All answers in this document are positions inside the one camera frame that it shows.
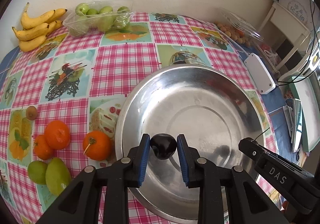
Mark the checkered fruit-print tablecloth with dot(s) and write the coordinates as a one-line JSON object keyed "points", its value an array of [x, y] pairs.
{"points": [[67, 77]]}

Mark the large green mango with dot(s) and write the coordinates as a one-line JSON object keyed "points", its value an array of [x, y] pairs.
{"points": [[37, 172]]}

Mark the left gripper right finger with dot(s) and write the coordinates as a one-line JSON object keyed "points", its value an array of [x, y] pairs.
{"points": [[246, 201]]}

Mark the small green mango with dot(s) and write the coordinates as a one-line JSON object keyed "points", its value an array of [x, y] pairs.
{"points": [[58, 176]]}

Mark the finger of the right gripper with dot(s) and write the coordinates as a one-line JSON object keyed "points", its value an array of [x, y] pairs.
{"points": [[252, 149]]}

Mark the brown kiwi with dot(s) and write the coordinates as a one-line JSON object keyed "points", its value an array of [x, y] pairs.
{"points": [[31, 113]]}

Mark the white plastic box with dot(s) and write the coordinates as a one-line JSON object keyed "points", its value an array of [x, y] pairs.
{"points": [[260, 74]]}

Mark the plastic tray of green fruits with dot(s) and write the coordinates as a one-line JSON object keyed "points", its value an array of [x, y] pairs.
{"points": [[102, 16]]}

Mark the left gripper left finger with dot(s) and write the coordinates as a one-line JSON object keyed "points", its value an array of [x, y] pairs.
{"points": [[80, 201]]}

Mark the orange tangerine with stem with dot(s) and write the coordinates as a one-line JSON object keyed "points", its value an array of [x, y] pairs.
{"points": [[97, 145]]}

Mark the clear box of longans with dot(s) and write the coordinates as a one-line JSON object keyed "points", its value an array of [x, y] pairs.
{"points": [[236, 28]]}

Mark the dark plum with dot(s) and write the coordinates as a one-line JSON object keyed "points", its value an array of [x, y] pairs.
{"points": [[163, 146]]}

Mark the silver metal plate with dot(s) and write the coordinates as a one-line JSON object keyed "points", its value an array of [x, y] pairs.
{"points": [[209, 109]]}

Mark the yellow banana bunch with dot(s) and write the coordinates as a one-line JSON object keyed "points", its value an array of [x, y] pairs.
{"points": [[36, 29]]}

